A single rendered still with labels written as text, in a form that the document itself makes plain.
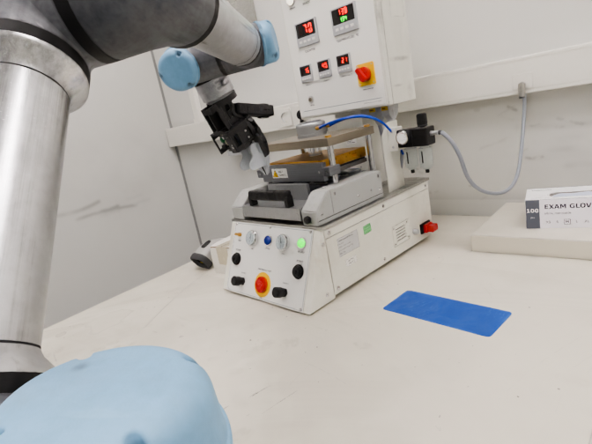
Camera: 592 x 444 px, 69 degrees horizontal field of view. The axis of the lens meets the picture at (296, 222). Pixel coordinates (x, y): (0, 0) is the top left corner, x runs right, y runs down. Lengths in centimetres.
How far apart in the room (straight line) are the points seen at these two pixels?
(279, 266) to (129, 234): 145
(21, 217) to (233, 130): 64
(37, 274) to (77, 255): 189
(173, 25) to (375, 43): 76
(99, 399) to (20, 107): 26
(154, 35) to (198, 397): 35
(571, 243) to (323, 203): 56
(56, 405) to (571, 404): 61
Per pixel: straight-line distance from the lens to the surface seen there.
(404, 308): 94
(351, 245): 103
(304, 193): 106
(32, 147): 42
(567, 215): 121
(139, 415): 25
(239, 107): 100
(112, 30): 47
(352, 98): 123
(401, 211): 119
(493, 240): 119
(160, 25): 48
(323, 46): 129
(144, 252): 243
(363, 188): 107
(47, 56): 47
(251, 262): 112
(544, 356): 80
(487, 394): 72
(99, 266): 233
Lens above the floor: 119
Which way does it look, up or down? 15 degrees down
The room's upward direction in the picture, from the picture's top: 11 degrees counter-clockwise
